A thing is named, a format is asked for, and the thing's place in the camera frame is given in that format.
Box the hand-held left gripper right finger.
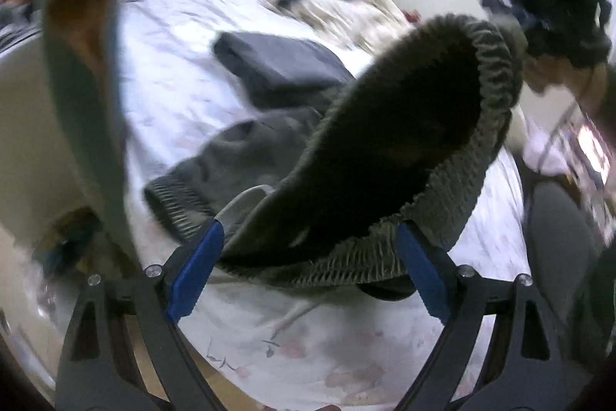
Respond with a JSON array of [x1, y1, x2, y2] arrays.
[[395, 221, 598, 411]]

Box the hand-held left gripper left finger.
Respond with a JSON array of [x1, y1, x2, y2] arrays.
[[55, 218, 227, 411]]

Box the olive green pants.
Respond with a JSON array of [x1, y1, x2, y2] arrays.
[[144, 13, 525, 301]]

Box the folded dark grey pants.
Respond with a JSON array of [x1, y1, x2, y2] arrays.
[[213, 32, 357, 111]]

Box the white floral bed sheet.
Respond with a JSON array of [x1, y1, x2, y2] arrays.
[[110, 0, 535, 409]]

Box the teal orange fabric bundle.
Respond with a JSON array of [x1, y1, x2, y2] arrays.
[[36, 0, 138, 267]]

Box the beige patterned blanket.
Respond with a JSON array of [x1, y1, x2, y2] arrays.
[[262, 0, 419, 55]]

